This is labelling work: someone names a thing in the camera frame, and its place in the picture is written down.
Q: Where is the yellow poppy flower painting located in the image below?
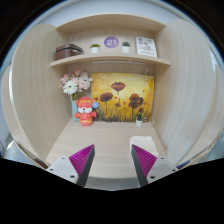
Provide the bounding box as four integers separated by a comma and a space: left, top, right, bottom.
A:
90, 72, 155, 123

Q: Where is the white printed card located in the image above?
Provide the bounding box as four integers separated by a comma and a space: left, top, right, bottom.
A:
135, 36, 158, 58

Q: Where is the pale blue vase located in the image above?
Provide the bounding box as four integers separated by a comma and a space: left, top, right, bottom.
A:
71, 99, 80, 123

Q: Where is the light wood shelf board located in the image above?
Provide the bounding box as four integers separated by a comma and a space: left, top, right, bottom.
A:
49, 52, 171, 68
55, 13, 167, 34

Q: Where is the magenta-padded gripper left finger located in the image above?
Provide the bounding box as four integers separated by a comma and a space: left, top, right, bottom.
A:
45, 144, 96, 188

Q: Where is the white and pink flower bouquet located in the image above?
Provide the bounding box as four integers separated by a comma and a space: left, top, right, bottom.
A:
59, 68, 94, 101

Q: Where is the red plush mouse toy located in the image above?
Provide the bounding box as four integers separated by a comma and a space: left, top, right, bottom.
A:
73, 96, 100, 127

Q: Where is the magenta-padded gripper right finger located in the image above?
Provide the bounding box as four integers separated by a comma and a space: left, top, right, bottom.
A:
130, 144, 179, 188

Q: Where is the small plant in white pot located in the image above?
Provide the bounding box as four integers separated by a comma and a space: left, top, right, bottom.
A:
120, 40, 132, 54
135, 112, 144, 127
89, 43, 101, 54

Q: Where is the white light bar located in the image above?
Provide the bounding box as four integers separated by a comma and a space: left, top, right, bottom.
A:
92, 60, 147, 66

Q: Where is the purple round sign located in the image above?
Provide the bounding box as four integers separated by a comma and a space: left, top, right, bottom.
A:
103, 35, 120, 49

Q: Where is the brown storage box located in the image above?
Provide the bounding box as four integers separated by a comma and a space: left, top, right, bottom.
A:
54, 43, 84, 61

